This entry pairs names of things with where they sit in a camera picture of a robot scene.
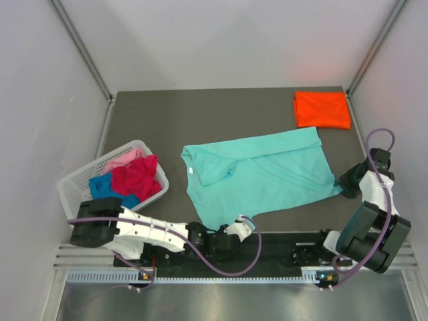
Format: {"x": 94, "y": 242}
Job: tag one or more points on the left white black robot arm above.
{"x": 136, "y": 237}

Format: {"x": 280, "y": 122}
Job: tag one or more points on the aluminium front rail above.
{"x": 69, "y": 256}

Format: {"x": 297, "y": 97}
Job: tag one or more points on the pink t-shirt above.
{"x": 123, "y": 160}

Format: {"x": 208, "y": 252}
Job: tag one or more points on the white plastic laundry basket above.
{"x": 74, "y": 188}

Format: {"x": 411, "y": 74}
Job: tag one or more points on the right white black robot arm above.
{"x": 360, "y": 234}

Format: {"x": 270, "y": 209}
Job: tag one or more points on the blue t-shirt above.
{"x": 101, "y": 187}

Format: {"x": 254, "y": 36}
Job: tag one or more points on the aluminium corner post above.
{"x": 377, "y": 44}
{"x": 80, "y": 47}

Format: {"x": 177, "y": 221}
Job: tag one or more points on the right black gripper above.
{"x": 343, "y": 181}

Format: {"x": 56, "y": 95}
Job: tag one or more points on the folded orange t-shirt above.
{"x": 322, "y": 110}

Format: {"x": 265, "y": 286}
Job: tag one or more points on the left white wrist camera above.
{"x": 242, "y": 228}

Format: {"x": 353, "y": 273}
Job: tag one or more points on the right aluminium corner post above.
{"x": 377, "y": 44}

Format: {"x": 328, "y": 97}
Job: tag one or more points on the teal t-shirt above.
{"x": 255, "y": 175}

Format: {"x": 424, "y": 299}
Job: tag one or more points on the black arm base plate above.
{"x": 274, "y": 252}

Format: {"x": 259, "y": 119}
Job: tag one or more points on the magenta t-shirt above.
{"x": 137, "y": 179}

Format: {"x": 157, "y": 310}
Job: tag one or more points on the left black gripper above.
{"x": 220, "y": 231}

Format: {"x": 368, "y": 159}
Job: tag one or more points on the slotted grey cable duct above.
{"x": 135, "y": 277}

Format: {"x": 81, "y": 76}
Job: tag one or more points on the left aluminium corner post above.
{"x": 80, "y": 47}

